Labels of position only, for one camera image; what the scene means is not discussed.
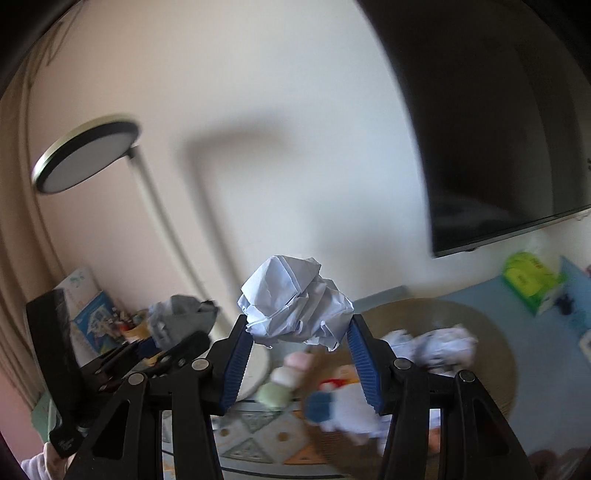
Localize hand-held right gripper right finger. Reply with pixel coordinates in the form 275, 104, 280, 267
346, 314, 539, 480

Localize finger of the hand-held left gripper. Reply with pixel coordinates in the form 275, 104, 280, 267
139, 332, 211, 377
95, 338, 160, 377

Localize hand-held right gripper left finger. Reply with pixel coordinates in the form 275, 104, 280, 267
69, 314, 254, 480

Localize paper ball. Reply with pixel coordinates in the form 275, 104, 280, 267
237, 255, 355, 354
385, 330, 421, 365
147, 295, 220, 352
418, 325, 478, 370

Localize amber ribbed glass bowl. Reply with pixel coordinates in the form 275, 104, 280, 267
305, 298, 515, 478

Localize person's left forearm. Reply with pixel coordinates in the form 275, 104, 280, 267
21, 440, 75, 480

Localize white blue plush toy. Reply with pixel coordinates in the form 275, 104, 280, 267
302, 364, 393, 444

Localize plain dango plush skewer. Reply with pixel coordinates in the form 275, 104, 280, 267
256, 352, 319, 409

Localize row of books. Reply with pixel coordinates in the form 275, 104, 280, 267
53, 265, 130, 370

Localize beige curtain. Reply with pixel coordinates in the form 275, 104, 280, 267
0, 69, 61, 416

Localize green tissue pack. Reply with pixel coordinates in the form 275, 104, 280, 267
502, 247, 568, 315

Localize white desk lamp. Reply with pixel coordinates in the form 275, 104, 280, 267
31, 115, 278, 402

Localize black hair clip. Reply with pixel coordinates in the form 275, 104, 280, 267
554, 293, 578, 317

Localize black wall television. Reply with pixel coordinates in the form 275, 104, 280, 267
355, 0, 591, 259

